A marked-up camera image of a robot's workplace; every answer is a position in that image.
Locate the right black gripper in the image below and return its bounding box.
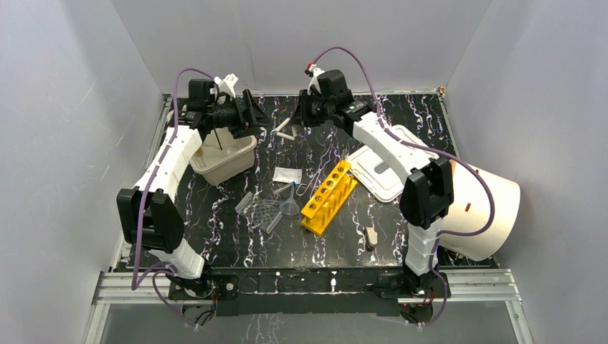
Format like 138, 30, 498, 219
288, 91, 333, 129

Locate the black wire ring stand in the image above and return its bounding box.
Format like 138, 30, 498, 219
214, 129, 223, 151

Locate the clear plastic zip bag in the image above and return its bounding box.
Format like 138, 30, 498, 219
272, 167, 303, 185

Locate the clear plastic funnel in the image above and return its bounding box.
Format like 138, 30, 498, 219
280, 186, 300, 216

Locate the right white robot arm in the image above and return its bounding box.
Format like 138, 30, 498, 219
293, 64, 454, 297

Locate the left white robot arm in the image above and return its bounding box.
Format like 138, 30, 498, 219
116, 74, 272, 298

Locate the beige plastic bin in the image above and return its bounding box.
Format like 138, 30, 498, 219
190, 129, 257, 186

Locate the blue capped plastic tube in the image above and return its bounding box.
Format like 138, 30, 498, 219
272, 181, 297, 195

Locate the yellow test tube rack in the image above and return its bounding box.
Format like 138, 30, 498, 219
300, 160, 358, 237

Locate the white bin lid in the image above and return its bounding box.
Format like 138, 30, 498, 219
346, 139, 439, 204

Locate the clear well plate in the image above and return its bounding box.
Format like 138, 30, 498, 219
234, 192, 283, 234

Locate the small beige stopper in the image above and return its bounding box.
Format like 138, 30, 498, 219
365, 226, 378, 252

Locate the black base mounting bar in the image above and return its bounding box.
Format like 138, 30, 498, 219
211, 267, 415, 316

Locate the white centrifuge with orange lid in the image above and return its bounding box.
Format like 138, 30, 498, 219
440, 161, 521, 262

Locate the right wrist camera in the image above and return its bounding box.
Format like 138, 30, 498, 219
305, 62, 325, 95

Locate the aluminium frame rail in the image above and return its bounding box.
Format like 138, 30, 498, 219
84, 269, 533, 343

